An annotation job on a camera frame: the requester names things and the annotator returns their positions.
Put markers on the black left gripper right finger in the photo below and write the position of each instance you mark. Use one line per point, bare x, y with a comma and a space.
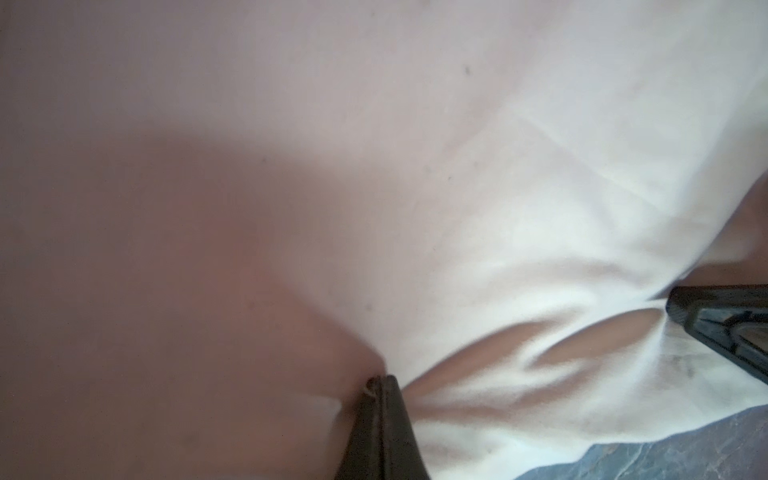
730, 320

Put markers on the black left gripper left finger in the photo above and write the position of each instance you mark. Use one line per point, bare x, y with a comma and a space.
382, 444

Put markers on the beige drawstring shorts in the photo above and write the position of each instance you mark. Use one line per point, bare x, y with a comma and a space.
220, 218

